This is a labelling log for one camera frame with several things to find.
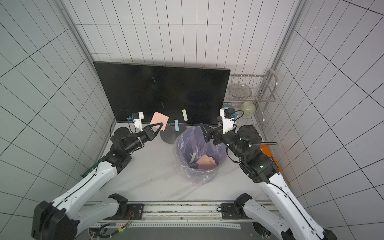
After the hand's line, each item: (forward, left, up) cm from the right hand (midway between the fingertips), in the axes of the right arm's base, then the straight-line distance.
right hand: (203, 122), depth 60 cm
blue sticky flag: (+14, +15, -20) cm, 29 cm away
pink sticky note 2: (-4, -2, -30) cm, 30 cm away
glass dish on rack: (+37, -23, -13) cm, 46 cm away
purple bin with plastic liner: (+3, +5, -19) cm, 19 cm away
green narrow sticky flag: (0, +5, -33) cm, 33 cm away
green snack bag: (-8, +65, -37) cm, 75 cm away
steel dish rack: (+50, -43, -21) cm, 70 cm away
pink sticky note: (+6, +22, -6) cm, 23 cm away
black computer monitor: (+34, +7, -15) cm, 37 cm away
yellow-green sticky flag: (+16, +10, -14) cm, 23 cm away
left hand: (+5, +20, -11) cm, 23 cm away
